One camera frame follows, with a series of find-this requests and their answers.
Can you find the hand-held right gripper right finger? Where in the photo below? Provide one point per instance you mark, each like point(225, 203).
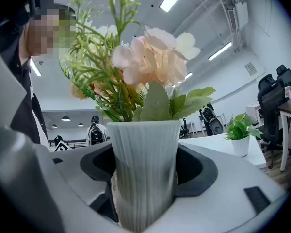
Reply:
point(223, 186)

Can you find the small green potted plant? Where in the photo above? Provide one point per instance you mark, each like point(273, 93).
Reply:
point(240, 139)

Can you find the black mesh office chair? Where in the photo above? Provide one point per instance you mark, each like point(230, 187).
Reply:
point(287, 78)
point(272, 110)

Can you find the pink flowers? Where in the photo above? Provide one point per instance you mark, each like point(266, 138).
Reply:
point(145, 166)

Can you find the white ceiling air unit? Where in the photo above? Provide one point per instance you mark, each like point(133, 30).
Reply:
point(240, 14)

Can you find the person's body in black shirt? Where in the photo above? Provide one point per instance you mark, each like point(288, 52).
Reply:
point(26, 105)

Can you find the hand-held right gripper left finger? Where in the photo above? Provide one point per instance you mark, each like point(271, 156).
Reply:
point(77, 173)

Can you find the white wall sign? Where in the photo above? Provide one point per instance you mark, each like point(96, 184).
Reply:
point(250, 69)

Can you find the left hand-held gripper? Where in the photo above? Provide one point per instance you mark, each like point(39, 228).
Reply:
point(62, 147)

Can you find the black metal railing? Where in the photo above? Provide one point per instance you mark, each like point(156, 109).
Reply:
point(80, 143)

